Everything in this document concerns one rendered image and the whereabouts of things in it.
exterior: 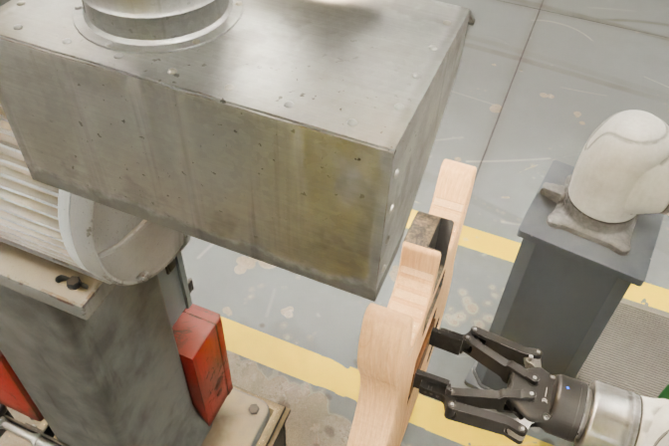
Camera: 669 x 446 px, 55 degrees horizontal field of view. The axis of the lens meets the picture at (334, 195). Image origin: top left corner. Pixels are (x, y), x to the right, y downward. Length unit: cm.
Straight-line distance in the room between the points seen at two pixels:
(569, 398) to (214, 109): 61
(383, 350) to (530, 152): 222
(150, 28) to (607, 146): 110
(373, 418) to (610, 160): 81
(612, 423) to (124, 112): 66
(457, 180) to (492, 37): 268
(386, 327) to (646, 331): 178
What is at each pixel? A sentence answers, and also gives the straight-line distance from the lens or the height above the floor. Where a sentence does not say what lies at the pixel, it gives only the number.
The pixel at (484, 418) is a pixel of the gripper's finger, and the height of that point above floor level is 102.
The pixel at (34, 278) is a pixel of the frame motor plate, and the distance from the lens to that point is 87.
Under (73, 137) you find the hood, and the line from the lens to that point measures 50.
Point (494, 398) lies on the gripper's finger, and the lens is 86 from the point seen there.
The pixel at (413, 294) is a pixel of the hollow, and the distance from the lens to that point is 76.
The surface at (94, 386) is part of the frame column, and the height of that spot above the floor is 83.
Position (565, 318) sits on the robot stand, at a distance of 167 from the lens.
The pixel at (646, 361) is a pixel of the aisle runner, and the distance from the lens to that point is 228.
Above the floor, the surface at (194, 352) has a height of 62.
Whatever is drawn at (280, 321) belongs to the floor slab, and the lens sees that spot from 211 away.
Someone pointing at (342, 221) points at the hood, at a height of 146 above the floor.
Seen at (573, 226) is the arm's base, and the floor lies 72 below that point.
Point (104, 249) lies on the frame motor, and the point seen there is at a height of 125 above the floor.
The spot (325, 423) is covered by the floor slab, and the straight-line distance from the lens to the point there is 194.
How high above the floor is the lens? 176
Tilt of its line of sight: 45 degrees down
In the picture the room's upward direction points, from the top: 2 degrees clockwise
